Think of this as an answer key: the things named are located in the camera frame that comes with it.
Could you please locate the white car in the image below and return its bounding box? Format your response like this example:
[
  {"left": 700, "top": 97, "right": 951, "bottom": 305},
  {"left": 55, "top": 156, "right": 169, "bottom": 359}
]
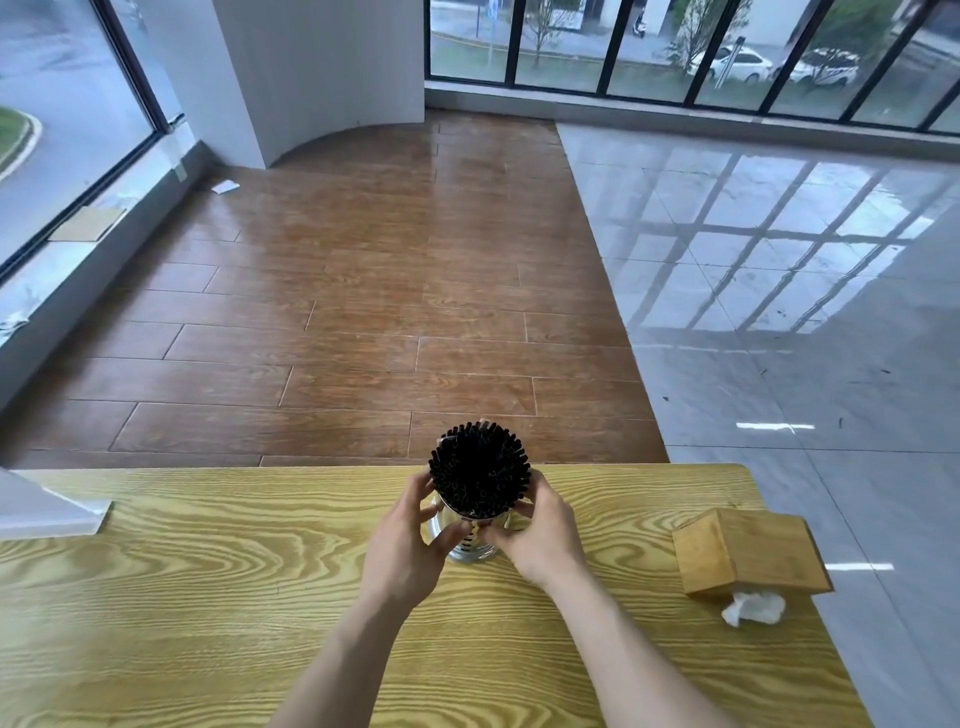
[
  {"left": 688, "top": 45, "right": 774, "bottom": 84},
  {"left": 771, "top": 48, "right": 861, "bottom": 88}
]

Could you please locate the person's right forearm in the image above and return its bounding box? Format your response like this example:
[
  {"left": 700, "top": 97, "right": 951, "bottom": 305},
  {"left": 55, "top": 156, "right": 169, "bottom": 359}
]
[{"left": 538, "top": 561, "right": 742, "bottom": 728}]

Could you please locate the person's left forearm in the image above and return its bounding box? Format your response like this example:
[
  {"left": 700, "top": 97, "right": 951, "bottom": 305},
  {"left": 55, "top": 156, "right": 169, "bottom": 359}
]
[{"left": 268, "top": 579, "right": 423, "bottom": 728}]

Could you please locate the shiny steel straw holder cup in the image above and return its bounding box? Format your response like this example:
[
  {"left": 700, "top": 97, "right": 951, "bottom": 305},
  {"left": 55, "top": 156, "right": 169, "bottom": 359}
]
[{"left": 422, "top": 480, "right": 520, "bottom": 564}]

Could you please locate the white tissue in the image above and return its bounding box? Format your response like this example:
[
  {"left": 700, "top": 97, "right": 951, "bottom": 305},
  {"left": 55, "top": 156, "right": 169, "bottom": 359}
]
[{"left": 720, "top": 591, "right": 788, "bottom": 628}]

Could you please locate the flat cardboard piece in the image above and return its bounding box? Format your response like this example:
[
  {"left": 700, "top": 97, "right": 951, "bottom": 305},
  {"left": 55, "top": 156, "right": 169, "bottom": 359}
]
[{"left": 46, "top": 205, "right": 129, "bottom": 243}]

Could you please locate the wooden tissue box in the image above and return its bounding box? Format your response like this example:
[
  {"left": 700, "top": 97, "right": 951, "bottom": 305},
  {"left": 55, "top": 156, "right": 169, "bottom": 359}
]
[{"left": 670, "top": 507, "right": 834, "bottom": 600}]

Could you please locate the clear acrylic sign stand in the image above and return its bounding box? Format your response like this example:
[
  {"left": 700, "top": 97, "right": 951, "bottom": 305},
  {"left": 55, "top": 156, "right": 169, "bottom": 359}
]
[{"left": 0, "top": 466, "right": 114, "bottom": 542}]

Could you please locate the green tree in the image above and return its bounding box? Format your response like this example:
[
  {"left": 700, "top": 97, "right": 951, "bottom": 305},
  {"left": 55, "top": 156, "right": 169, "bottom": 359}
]
[
  {"left": 666, "top": 0, "right": 753, "bottom": 78},
  {"left": 523, "top": 0, "right": 565, "bottom": 55}
]

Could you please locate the bundle of black straws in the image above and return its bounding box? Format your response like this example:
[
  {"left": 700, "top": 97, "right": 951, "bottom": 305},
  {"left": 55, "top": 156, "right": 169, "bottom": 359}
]
[{"left": 428, "top": 421, "right": 533, "bottom": 521}]

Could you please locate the person's right hand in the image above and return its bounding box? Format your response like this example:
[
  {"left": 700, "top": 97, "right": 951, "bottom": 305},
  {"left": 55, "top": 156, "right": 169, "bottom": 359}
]
[{"left": 479, "top": 470, "right": 590, "bottom": 594}]

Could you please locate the black window frame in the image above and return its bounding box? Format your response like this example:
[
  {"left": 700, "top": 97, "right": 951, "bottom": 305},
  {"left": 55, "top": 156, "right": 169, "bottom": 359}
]
[
  {"left": 424, "top": 0, "right": 960, "bottom": 137},
  {"left": 0, "top": 0, "right": 186, "bottom": 280}
]

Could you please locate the person's left hand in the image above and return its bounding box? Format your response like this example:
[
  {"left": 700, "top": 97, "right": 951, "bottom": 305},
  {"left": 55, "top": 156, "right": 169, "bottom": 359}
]
[{"left": 360, "top": 471, "right": 474, "bottom": 609}]

